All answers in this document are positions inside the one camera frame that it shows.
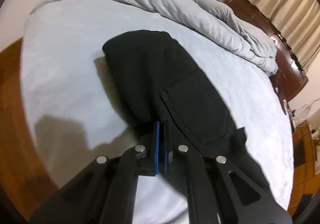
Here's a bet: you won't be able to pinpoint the dark wooden headboard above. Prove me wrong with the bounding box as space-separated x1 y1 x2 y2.
223 0 309 103

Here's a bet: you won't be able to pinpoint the grey duvet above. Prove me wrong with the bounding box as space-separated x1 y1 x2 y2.
33 0 278 76

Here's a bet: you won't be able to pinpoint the black pants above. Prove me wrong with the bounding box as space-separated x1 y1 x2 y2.
103 30 270 193

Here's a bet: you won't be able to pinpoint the white bed sheet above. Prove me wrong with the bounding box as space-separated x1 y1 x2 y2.
22 0 293 223

